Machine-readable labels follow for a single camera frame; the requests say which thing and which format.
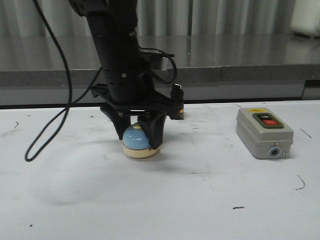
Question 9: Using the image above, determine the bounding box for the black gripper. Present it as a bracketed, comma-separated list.
[90, 71, 179, 150]

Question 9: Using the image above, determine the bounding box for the black and yellow selector switch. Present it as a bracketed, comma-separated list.
[170, 83, 184, 120]

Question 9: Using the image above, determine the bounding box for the black cable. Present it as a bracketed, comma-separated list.
[24, 0, 104, 162]

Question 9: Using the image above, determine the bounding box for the grey granite counter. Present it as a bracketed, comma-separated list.
[0, 33, 320, 107]

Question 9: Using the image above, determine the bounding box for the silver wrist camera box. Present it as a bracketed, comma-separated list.
[139, 47, 178, 84]

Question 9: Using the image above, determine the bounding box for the grey on-off switch box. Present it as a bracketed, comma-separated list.
[236, 108, 294, 159]

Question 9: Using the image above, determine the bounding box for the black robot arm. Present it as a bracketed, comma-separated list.
[70, 0, 184, 150]

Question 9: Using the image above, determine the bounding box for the white container on counter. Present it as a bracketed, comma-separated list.
[290, 0, 320, 38]

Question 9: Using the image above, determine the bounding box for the blue and cream desk bell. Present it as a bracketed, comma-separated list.
[122, 122, 160, 159]

